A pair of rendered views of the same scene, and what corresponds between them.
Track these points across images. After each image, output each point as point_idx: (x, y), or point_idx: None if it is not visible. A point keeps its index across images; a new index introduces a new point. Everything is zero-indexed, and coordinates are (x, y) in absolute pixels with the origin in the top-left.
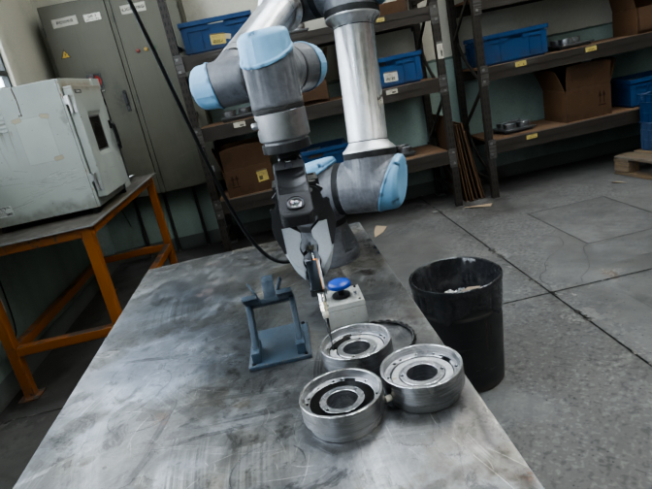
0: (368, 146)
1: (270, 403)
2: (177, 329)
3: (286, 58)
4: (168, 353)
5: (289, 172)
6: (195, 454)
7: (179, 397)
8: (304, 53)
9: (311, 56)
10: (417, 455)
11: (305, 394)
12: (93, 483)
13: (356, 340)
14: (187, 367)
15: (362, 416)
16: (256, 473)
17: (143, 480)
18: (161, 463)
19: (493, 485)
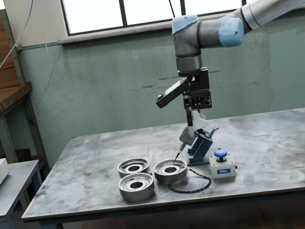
0: None
1: (158, 160)
2: (242, 129)
3: (176, 34)
4: (216, 132)
5: (177, 84)
6: (139, 151)
7: (177, 141)
8: (201, 30)
9: (209, 32)
10: (103, 190)
11: (140, 160)
12: (139, 138)
13: (177, 169)
14: None
15: (118, 171)
16: (120, 162)
17: (134, 145)
18: (140, 146)
19: (78, 203)
